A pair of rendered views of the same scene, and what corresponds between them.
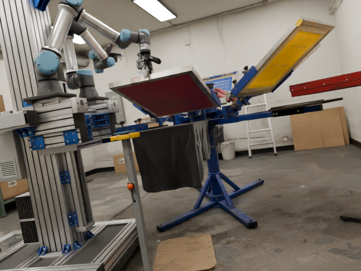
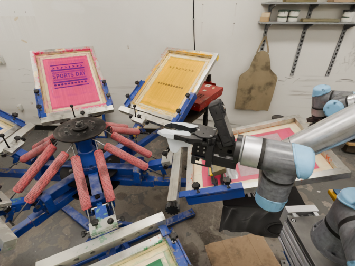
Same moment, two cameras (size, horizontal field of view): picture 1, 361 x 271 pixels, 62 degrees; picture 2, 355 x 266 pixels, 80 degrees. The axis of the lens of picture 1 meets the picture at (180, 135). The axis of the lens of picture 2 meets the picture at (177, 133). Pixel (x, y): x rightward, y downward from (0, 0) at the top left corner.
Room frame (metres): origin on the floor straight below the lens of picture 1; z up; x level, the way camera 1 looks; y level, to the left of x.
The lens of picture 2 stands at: (2.97, 0.92, 1.96)
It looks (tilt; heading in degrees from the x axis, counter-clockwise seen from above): 32 degrees down; 256
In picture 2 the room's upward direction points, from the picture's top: straight up
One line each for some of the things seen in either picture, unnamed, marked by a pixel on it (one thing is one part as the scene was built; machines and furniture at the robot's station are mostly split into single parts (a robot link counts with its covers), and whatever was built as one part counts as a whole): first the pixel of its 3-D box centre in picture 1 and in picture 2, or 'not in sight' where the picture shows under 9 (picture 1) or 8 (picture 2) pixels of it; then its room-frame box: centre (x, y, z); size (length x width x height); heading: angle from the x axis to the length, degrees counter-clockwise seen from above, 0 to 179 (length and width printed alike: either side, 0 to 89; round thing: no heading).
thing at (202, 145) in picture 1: (203, 150); not in sight; (2.15, -0.15, 0.74); 0.46 x 0.04 x 0.42; 162
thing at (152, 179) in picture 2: not in sight; (181, 182); (2.67, -0.11, 0.89); 1.24 x 0.06 x 0.06; 162
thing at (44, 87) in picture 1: (49, 87); not in sight; (1.86, 0.75, 1.31); 0.15 x 0.15 x 0.10
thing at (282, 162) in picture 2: (96, 55); (283, 159); (2.63, 0.61, 1.65); 0.11 x 0.08 x 0.09; 145
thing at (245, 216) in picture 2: not in sight; (256, 218); (2.27, 0.22, 0.79); 0.46 x 0.09 x 0.33; 162
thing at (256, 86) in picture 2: not in sight; (258, 76); (1.13, -1.65, 1.06); 0.53 x 0.07 x 1.05; 162
